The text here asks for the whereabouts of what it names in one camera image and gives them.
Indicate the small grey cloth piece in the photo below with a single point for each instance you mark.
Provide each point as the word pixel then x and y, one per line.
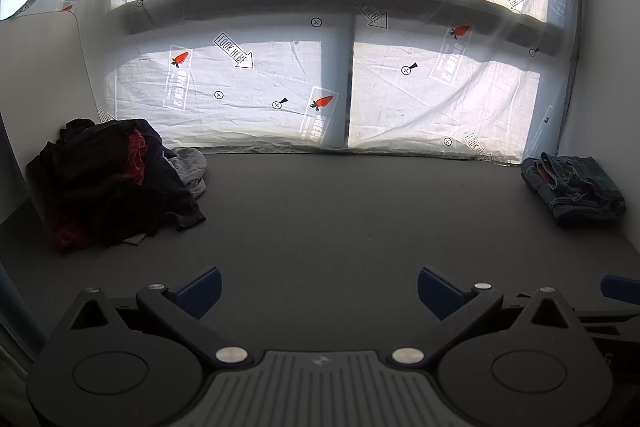
pixel 134 239

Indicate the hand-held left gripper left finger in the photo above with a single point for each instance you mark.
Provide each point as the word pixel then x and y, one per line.
pixel 200 292

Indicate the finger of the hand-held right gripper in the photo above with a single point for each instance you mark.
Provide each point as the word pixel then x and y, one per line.
pixel 610 317
pixel 622 289

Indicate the red checked garment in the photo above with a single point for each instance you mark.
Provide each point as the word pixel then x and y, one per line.
pixel 136 157

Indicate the white printed sheet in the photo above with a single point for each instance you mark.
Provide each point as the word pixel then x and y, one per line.
pixel 225 82

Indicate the folded blue jeans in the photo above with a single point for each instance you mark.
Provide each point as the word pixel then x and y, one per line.
pixel 575 187

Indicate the black knit sweater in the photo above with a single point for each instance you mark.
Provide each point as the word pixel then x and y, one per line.
pixel 85 177

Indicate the grey garment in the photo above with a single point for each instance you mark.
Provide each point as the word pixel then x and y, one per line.
pixel 192 167

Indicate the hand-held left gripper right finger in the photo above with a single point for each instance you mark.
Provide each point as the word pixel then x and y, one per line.
pixel 437 292

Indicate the navy sweater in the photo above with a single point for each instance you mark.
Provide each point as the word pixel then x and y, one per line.
pixel 170 197

